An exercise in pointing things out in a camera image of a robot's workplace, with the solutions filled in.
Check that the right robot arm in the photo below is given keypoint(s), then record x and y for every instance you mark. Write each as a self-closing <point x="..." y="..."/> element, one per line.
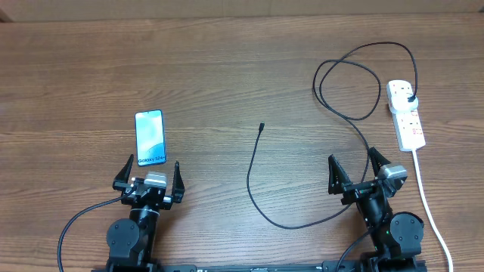
<point x="392" y="240"/>

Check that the white charger plug adapter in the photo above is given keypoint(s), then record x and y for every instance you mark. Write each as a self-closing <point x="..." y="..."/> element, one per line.
<point x="400" y="103"/>

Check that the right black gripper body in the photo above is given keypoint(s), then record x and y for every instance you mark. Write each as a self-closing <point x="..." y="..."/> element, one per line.
<point x="355" y="192"/>

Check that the Samsung Galaxy smartphone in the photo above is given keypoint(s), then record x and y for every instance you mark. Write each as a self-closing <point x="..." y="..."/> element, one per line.
<point x="150" y="138"/>

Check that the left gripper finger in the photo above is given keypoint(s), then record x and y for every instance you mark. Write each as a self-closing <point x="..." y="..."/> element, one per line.
<point x="124" y="173"/>
<point x="178" y="187"/>

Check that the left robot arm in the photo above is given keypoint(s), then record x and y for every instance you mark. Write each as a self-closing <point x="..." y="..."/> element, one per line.
<point x="131" y="240"/>

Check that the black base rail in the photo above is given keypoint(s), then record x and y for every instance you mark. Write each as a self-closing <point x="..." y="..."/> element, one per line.
<point x="257" y="268"/>

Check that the white power strip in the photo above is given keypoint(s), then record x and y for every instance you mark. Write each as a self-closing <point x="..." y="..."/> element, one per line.
<point x="409" y="132"/>

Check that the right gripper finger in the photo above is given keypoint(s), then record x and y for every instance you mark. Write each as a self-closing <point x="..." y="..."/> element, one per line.
<point x="377" y="160"/>
<point x="338" y="178"/>

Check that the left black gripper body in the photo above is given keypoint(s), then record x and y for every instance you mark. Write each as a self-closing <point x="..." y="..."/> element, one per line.
<point x="165" y="204"/>

